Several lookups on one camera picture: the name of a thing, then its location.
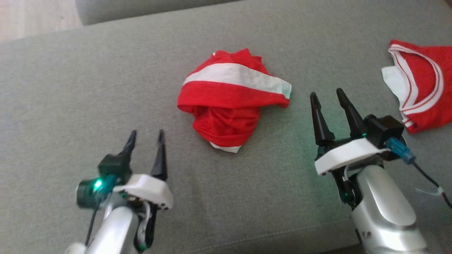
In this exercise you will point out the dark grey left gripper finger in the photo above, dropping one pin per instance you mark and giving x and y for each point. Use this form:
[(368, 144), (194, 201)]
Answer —
[(160, 165), (130, 146)]

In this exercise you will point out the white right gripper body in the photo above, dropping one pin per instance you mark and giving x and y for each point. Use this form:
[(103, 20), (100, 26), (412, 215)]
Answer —
[(342, 157)]

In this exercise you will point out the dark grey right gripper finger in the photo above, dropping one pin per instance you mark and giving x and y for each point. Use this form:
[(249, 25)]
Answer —
[(355, 123), (322, 128)]

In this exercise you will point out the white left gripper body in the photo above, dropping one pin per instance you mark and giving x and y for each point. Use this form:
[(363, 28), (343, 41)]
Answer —
[(148, 187)]

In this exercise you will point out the red shirt with white sleeves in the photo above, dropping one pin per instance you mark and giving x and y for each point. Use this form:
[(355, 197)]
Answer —
[(423, 91)]

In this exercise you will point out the red shorts with white band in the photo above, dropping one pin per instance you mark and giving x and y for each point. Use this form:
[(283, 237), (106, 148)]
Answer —
[(226, 95)]

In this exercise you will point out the large grey sofa seat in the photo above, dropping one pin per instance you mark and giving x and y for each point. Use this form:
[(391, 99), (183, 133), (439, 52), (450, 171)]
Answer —
[(70, 88)]

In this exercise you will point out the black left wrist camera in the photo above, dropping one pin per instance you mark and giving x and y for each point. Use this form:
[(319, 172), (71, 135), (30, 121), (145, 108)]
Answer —
[(114, 167)]

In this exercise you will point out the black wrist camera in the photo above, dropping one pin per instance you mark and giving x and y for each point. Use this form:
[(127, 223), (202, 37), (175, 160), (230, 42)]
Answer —
[(114, 167), (385, 128)]

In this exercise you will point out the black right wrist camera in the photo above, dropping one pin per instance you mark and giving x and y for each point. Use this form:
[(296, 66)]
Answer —
[(385, 128)]

